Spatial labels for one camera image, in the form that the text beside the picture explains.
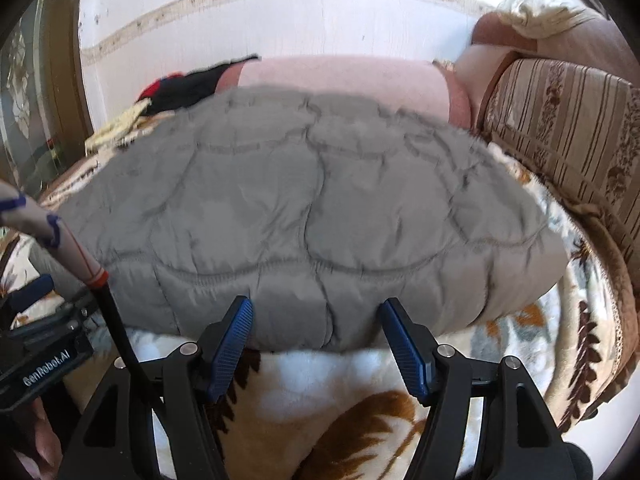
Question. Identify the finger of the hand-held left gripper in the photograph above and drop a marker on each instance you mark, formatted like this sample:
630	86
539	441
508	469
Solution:
35	288

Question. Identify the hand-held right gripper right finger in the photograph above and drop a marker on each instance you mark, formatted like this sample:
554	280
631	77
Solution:
407	355

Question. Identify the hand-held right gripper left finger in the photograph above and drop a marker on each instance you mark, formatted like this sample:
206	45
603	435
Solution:
230	350

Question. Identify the grey quilted hooded jacket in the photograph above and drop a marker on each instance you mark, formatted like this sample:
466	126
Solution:
300	210

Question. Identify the black and red clothes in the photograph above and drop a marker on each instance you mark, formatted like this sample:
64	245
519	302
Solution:
195	87

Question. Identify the person's left hand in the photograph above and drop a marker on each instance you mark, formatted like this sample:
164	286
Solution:
45	435

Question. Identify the leaf print blanket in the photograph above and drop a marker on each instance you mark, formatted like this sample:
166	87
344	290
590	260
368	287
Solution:
310	385

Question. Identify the wooden door with glass pane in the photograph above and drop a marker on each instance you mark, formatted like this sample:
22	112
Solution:
30	110

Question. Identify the pale yellow cloth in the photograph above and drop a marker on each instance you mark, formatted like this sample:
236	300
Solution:
115	127

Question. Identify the striped floral sofa cushion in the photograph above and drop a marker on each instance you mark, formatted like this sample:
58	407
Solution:
565	125

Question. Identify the pink bolster pillow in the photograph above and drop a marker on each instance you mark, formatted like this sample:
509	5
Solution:
350	77

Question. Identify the pink upholstered sofa backrest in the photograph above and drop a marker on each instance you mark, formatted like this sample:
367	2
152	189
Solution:
480	65

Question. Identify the cream white cloth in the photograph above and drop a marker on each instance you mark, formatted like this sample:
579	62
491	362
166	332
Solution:
540	15

